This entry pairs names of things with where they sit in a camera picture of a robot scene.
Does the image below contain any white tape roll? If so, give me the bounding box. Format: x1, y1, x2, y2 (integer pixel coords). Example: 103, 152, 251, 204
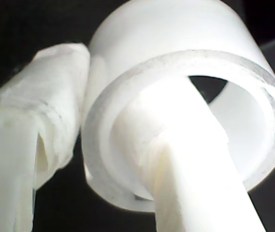
80, 0, 275, 214

